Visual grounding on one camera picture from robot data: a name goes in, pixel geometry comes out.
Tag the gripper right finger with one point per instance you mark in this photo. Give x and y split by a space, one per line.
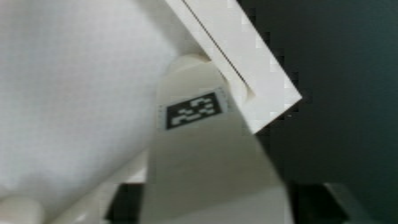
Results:
324 204

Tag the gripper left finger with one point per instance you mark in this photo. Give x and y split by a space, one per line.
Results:
119 204

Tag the white desk tabletop tray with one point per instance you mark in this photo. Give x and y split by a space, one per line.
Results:
85 53

